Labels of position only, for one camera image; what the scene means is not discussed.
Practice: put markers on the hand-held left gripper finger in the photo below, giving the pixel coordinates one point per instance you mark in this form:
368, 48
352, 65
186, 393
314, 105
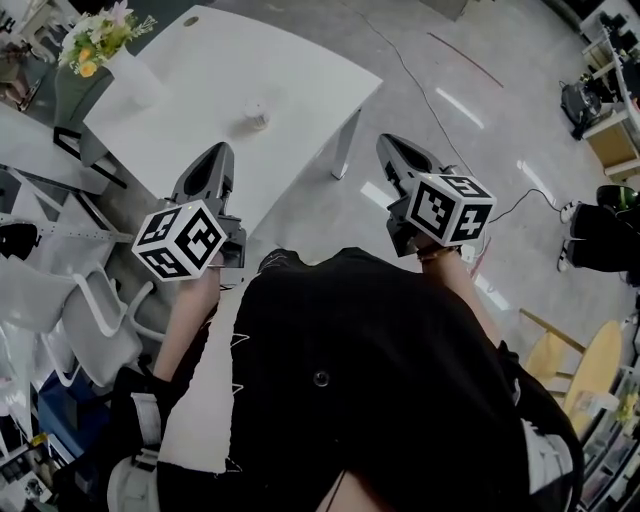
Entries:
227, 170
192, 172

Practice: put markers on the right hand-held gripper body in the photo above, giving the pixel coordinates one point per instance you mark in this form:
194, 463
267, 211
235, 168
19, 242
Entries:
440, 210

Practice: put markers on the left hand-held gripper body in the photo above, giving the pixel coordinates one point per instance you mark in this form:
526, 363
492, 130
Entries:
180, 240

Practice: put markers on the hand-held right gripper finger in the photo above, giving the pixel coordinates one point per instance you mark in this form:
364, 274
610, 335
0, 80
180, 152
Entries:
425, 156
392, 170

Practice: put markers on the person's right forearm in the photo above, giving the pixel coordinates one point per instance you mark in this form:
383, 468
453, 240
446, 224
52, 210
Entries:
460, 287

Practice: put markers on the person's left forearm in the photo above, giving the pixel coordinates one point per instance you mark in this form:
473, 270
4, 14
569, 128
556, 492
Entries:
190, 320

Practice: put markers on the white table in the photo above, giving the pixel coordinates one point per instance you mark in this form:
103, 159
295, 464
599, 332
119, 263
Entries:
250, 60

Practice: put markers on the white office chair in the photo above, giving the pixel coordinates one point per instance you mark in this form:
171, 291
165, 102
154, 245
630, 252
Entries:
85, 310

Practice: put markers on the white metal storage rack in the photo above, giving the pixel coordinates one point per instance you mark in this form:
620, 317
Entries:
60, 227

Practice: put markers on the person's black white shirt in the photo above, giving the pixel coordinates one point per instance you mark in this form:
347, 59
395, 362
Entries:
375, 350

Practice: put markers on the white desk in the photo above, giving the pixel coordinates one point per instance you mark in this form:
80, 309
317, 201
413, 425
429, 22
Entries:
30, 145

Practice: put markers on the yellow white flower bouquet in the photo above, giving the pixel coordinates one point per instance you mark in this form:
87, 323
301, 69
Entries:
100, 35

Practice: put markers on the wooden shelf cabinet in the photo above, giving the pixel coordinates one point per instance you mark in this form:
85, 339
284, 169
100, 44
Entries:
612, 142

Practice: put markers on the blue cabinet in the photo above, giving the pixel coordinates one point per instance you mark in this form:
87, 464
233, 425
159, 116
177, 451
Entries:
60, 410

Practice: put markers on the desk with monitors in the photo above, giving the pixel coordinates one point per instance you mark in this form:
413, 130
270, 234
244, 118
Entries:
615, 45

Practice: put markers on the round wooden stool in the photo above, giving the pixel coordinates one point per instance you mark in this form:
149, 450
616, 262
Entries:
597, 370

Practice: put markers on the white shelf unit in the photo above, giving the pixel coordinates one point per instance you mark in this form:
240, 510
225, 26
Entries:
615, 450

